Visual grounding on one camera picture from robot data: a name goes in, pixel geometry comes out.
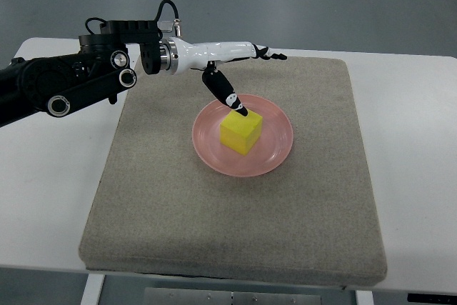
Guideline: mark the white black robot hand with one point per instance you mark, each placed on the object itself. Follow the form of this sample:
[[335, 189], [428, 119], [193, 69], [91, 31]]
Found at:
[[178, 56]]

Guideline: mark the yellow foam block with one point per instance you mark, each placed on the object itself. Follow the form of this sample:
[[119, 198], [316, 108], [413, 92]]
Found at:
[[240, 133]]

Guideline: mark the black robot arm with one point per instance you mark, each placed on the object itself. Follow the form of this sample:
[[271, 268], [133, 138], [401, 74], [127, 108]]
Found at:
[[62, 85]]

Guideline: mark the pink plate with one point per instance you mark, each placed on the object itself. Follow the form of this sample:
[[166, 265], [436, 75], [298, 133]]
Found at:
[[268, 152]]

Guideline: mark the beige fabric mat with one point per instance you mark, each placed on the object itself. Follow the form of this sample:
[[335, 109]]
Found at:
[[159, 209]]

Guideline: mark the metal base plate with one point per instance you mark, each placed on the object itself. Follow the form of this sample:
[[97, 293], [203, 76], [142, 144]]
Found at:
[[194, 296]]

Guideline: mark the white table leg frame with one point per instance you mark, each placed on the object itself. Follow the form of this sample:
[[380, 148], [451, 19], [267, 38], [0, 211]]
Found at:
[[92, 290]]

